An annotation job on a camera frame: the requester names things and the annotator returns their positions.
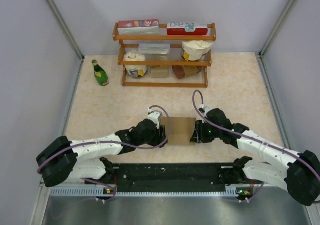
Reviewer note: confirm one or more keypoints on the tan cardboard block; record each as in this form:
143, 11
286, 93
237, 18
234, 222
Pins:
159, 71

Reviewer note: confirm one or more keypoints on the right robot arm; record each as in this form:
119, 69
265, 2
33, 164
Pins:
297, 173

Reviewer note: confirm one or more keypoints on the clear plastic container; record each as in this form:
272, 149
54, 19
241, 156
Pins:
154, 49

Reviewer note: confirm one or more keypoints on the grey slotted cable duct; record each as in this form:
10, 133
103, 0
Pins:
102, 192

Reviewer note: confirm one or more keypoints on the red silver foil box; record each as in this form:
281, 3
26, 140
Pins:
139, 27

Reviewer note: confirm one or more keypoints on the red white carton box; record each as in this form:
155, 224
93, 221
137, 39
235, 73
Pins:
187, 28

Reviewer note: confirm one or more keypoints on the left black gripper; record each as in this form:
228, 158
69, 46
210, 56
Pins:
159, 139

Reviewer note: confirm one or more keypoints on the wooden three-tier shelf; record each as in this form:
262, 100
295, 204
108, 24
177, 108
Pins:
174, 58

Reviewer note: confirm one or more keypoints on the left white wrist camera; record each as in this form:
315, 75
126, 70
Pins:
155, 116

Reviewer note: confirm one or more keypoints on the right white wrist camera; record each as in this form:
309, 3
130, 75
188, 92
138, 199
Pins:
204, 110

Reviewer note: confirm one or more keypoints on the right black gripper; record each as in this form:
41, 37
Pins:
198, 136

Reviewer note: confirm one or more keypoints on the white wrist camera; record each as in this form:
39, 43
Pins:
155, 116
204, 110

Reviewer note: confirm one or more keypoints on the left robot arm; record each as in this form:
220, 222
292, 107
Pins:
67, 160

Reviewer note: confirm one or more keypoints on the large white paper bag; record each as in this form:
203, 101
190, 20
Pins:
194, 50

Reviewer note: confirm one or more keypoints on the brown cardboard box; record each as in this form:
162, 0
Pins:
181, 131

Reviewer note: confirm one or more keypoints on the brown brick package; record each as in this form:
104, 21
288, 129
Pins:
182, 72

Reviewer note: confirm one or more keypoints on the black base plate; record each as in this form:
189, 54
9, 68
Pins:
175, 177

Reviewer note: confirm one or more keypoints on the green glass bottle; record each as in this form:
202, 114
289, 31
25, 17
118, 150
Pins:
100, 74

